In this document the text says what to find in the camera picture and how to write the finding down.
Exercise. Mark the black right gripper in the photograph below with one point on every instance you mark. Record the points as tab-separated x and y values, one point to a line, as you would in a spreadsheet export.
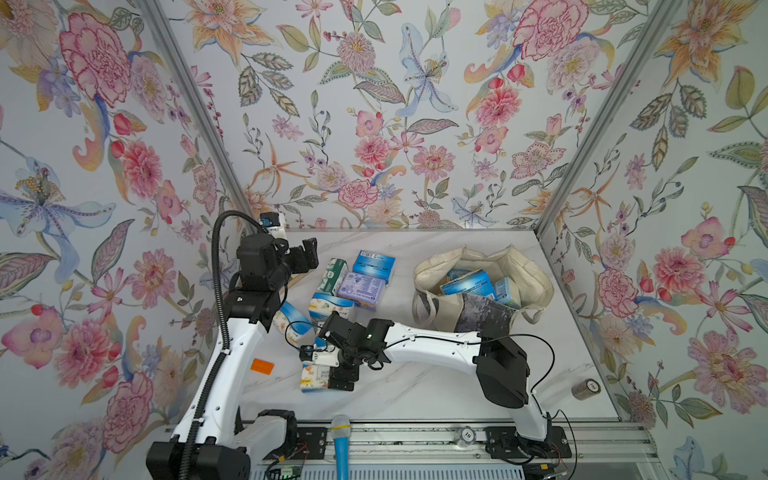
340	380

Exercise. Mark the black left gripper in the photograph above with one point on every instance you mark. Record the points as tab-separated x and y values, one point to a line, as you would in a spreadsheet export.
311	255

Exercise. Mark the green tissue pack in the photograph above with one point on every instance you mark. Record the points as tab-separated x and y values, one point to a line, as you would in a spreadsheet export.
333	276

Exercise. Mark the beige canvas tote bag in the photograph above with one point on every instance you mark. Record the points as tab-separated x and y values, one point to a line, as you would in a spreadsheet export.
465	313

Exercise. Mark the blue tissue pack front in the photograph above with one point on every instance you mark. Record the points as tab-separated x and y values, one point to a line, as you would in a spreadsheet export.
477	283

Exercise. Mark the white blue tissue cube pack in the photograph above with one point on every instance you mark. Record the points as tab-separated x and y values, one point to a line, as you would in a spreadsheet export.
507	293

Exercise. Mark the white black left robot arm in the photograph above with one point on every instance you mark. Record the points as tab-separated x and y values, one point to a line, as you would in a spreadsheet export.
208	443

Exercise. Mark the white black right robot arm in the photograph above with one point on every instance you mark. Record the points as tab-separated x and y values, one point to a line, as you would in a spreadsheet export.
499	364

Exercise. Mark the blue white tissue pack left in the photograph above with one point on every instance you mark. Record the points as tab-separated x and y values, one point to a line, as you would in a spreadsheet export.
322	305

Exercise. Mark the purple tissue pack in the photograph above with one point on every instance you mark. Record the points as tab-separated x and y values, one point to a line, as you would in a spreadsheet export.
363	290

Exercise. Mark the orange white tissue pack middle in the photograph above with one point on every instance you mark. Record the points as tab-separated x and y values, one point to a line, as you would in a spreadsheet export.
293	325

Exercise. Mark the blue microphone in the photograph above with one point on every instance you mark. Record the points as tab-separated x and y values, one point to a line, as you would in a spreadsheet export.
341	432

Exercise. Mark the orange tag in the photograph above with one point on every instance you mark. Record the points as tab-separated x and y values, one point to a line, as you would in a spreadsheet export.
262	367

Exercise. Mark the silver round knob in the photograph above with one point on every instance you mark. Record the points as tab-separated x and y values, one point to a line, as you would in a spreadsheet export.
465	437

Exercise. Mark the brown cylinder roll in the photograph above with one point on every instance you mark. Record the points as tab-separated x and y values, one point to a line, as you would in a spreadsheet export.
586	389

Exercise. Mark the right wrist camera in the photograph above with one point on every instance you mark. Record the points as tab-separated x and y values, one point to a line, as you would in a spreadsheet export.
323	356

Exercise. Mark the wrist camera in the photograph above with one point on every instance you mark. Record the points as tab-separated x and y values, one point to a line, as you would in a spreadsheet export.
274	223
323	356

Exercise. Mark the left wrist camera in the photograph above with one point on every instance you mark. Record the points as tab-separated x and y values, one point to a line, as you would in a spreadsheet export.
274	223

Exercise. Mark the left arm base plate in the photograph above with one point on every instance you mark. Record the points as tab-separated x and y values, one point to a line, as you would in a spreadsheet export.
304	443

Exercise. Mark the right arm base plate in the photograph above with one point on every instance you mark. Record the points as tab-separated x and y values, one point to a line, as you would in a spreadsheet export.
505	443

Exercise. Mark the aluminium front rail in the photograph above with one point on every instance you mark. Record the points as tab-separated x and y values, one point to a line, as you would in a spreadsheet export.
433	443

